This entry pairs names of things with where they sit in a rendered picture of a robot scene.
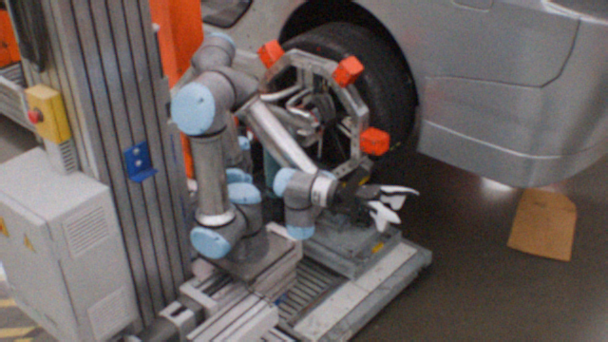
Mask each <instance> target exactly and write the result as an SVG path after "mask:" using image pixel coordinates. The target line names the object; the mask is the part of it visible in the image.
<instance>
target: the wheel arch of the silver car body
mask: <svg viewBox="0 0 608 342"><path fill-rule="evenodd" d="M369 11H370V12H371V13H372V14H373V23H372V33H373V34H374V35H375V36H377V37H378V38H381V39H382V41H384V42H385V43H386V45H388V46H389V47H390V48H391V50H393V52H394V55H396V56H397V57H398V59H399V61H400V62H401V63H402V65H403V68H404V69H405V71H406V73H407V75H408V76H409V77H410V80H411V88H412V93H413V96H414V100H413V101H414V102H415V105H416V106H419V108H421V132H420V139H419V143H417V146H416V152H418V150H419V146H420V143H421V138H422V128H423V114H422V104H420V98H419V92H418V88H417V84H416V81H415V77H414V74H413V71H412V68H411V66H410V63H409V60H408V58H407V55H406V53H405V52H404V51H403V49H402V47H401V45H400V44H399V42H398V40H397V39H396V37H395V36H394V35H393V33H392V32H391V31H390V29H389V28H388V27H387V24H386V23H385V22H384V21H383V20H382V19H380V18H379V17H378V16H377V15H376V14H375V13H374V12H372V11H371V10H370V9H368V8H367V7H366V6H364V5H363V4H361V3H359V2H357V1H356V0H303V1H301V2H300V3H298V4H297V5H296V6H295V7H294V8H293V9H292V10H291V11H290V12H288V14H287V15H286V17H285V18H284V20H283V22H282V24H281V26H280V28H279V30H278V34H277V37H276V39H275V40H276V41H277V43H278V44H279V46H280V47H281V46H282V45H283V44H284V43H286V42H287V41H289V40H292V39H294V38H296V37H298V36H300V35H302V34H305V33H307V32H309V30H311V29H315V28H317V27H319V26H321V25H324V24H327V23H330V22H349V23H353V24H357V23H358V21H359V19H360V18H361V16H362V14H363V13H365V14H366V15H365V16H364V17H363V19H362V21H361V22H360V24H359V26H361V27H363V28H365V29H366V30H368V21H369Z"/></svg>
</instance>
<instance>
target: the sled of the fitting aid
mask: <svg viewBox="0 0 608 342"><path fill-rule="evenodd" d="M285 221H286V220H285V219H284V220H283V221H281V222H280V223H279V224H278V226H280V227H282V228H284V229H286V224H285ZM400 243H401V231H400V230H398V229H396V228H394V227H392V226H389V229H388V230H387V231H385V232H384V233H383V234H382V235H380V236H379V237H378V238H377V239H375V240H373V241H372V242H371V243H369V244H368V245H367V246H366V247H365V248H363V249H362V250H361V251H360V252H358V253H357V254H356V255H355V256H353V257H352V258H350V257H348V256H345V255H343V254H342V253H340V252H338V251H336V250H334V249H332V248H330V247H328V246H327V245H325V244H323V243H321V242H319V241H317V240H315V239H313V238H311V237H308V238H305V239H302V252H303V253H305V254H307V255H308V256H310V257H313V258H315V260H316V261H318V262H320V263H322V264H324V265H326V266H327V267H329V268H331V269H334V270H336V271H337V272H338V273H340V274H342V275H344V276H346V277H348V278H350V279H352V280H353V281H356V280H358V279H359V278H360V277H361V276H362V275H364V274H365V273H366V272H367V271H368V270H369V269H371V268H372V267H373V266H375V265H376V264H377V263H378V262H380V260H381V259H382V258H383V257H384V256H386V255H387V254H388V253H389V252H390V251H391V250H393V249H394V248H395V247H396V246H397V245H398V244H400Z"/></svg>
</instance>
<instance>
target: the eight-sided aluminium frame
mask: <svg viewBox="0 0 608 342"><path fill-rule="evenodd" d="M291 65H293V66H296V67H302V68H304V69H307V70H311V71H313V72H315V73H317V74H320V75H323V76H324V77H325V78H326V80H327V81H328V83H329V84H330V87H331V88H332V89H333V90H334V92H335V93H336V95H337V96H338V98H339V99H340V101H341V102H342V104H343V105H344V106H345V107H346V109H347V110H348V112H349V114H350V115H351V159H350V160H348V161H346V162H345V163H343V164H341V165H340V166H338V167H337V168H335V169H333V168H330V167H329V166H326V165H324V164H322V163H320V162H317V161H314V160H312V162H313V163H314V164H315V165H316V167H317V168H318V169H319V170H320V171H321V170H326V171H328V172H330V173H332V174H333V175H334V176H335V177H336V179H337V180H339V179H340V178H342V177H343V176H345V175H346V173H348V172H350V171H351V170H353V168H356V167H357V164H358V163H360V162H361V161H362V160H364V159H365V158H367V157H368V153H367V152H365V151H362V150H360V149H359V136H360V134H362V133H363V132H365V131H367V129H368V127H369V111H368V109H367V108H366V105H365V104H364V103H363V102H362V100H361V99H360V97H359V96H358V94H357V93H356V91H355V90H354V88H353V87H352V84H350V85H348V86H347V87H345V88H341V87H340V85H339V83H338V82H337V81H336V80H335V79H334V77H332V76H331V75H332V73H333V71H335V70H336V68H337V67H338V63H337V62H333V61H332V60H330V61H329V60H326V59H323V58H320V57H317V56H314V55H312V54H309V53H306V52H303V51H300V50H297V49H293V50H291V51H288V52H286V53H284V54H283V55H282V56H280V58H279V59H278V60H277V61H276V62H275V63H274V64H273V65H272V66H271V67H270V68H269V69H268V70H267V71H266V72H265V73H264V74H263V75H261V77H260V78H259V87H260V93H261V95H273V94H276V78H277V77H278V76H279V75H281V74H282V73H283V72H284V71H285V70H286V69H287V68H288V67H289V66H291Z"/></svg>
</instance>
